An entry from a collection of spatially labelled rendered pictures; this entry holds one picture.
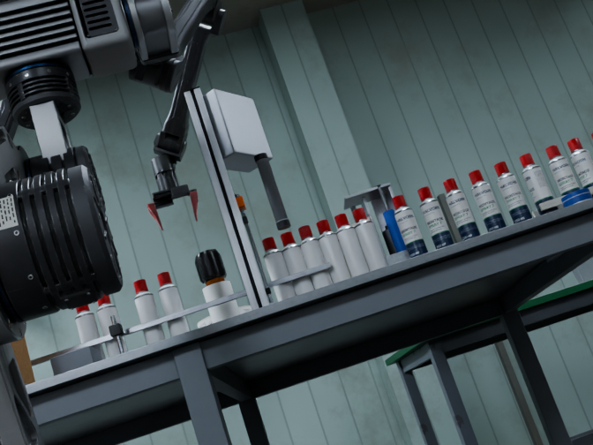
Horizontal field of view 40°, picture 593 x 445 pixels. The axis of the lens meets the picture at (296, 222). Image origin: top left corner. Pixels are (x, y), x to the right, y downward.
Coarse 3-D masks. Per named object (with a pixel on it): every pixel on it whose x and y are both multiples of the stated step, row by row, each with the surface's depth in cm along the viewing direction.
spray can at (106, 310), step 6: (102, 300) 217; (108, 300) 218; (102, 306) 216; (108, 306) 216; (114, 306) 218; (96, 312) 218; (102, 312) 216; (108, 312) 216; (114, 312) 217; (102, 318) 215; (108, 318) 215; (102, 324) 215; (108, 324) 215; (102, 330) 215; (108, 330) 214; (108, 342) 214; (114, 342) 213; (108, 348) 214; (114, 348) 213; (126, 348) 215; (108, 354) 214; (114, 354) 213
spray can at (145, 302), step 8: (144, 280) 219; (136, 288) 218; (144, 288) 218; (136, 296) 217; (144, 296) 216; (152, 296) 218; (136, 304) 217; (144, 304) 216; (152, 304) 217; (144, 312) 215; (152, 312) 216; (144, 320) 215; (152, 320) 215; (152, 328) 214; (160, 328) 215; (152, 336) 213; (160, 336) 214
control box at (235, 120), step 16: (208, 96) 215; (224, 96) 217; (240, 96) 223; (208, 112) 215; (224, 112) 213; (240, 112) 219; (256, 112) 226; (224, 128) 212; (240, 128) 216; (256, 128) 223; (224, 144) 211; (240, 144) 213; (256, 144) 219; (224, 160) 212; (240, 160) 216
